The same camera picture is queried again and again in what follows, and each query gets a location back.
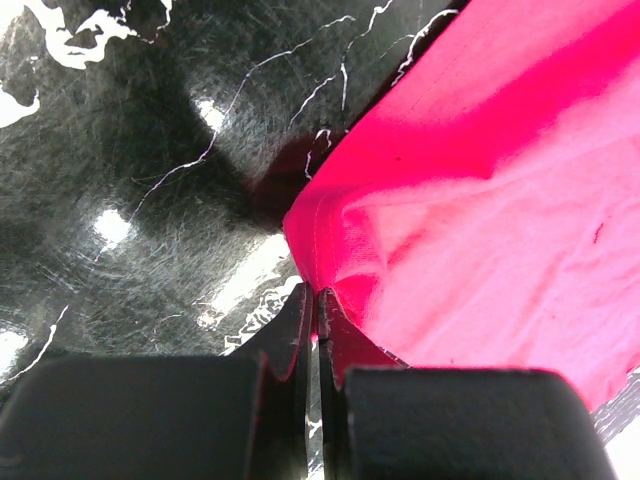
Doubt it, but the bright pink t shirt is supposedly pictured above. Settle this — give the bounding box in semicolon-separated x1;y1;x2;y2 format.
284;0;639;409

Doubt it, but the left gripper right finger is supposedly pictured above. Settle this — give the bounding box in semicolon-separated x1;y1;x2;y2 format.
317;289;614;479

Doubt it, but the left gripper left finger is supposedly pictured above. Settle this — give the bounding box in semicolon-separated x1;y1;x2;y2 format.
1;283;314;479

